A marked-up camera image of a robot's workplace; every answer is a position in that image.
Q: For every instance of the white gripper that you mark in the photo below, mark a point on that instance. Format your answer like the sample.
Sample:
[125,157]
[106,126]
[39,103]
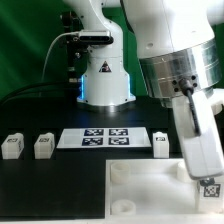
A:
[202,152]

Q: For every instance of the white square tabletop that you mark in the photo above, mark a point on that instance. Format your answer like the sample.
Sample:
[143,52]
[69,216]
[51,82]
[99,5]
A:
[152,191]

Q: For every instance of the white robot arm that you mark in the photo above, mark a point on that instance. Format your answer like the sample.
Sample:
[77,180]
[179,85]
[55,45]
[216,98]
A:
[177,52]

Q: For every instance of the white sheet with tags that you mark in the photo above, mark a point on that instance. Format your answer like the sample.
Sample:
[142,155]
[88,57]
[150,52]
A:
[104,138]

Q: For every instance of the black camera on mount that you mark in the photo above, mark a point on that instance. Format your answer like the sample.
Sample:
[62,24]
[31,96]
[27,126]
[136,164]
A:
[78,40]

